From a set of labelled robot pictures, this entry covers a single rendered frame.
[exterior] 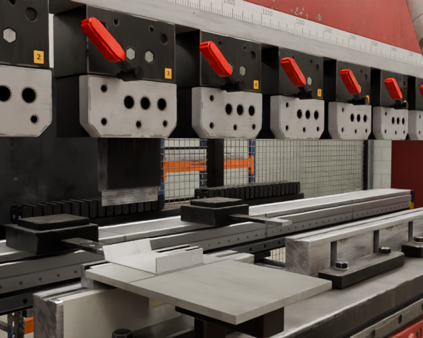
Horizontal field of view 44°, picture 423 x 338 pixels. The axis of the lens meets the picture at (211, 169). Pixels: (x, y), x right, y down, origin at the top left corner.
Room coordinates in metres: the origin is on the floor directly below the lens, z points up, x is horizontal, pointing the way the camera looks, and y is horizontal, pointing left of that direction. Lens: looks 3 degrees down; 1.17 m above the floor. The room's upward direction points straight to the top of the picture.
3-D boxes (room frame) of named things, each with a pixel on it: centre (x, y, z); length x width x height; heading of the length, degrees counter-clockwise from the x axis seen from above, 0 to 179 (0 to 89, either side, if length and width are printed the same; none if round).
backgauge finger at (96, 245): (0.87, 0.23, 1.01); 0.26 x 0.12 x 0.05; 47
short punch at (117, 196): (0.77, 0.12, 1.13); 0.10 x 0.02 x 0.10; 137
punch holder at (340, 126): (1.18, -0.28, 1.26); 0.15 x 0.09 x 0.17; 137
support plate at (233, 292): (0.66, 0.01, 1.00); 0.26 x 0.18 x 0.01; 47
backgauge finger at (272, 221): (1.18, -0.06, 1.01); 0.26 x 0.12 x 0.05; 47
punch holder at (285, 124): (1.04, -0.14, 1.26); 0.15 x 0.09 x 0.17; 137
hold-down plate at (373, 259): (1.16, -0.34, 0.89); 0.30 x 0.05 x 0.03; 137
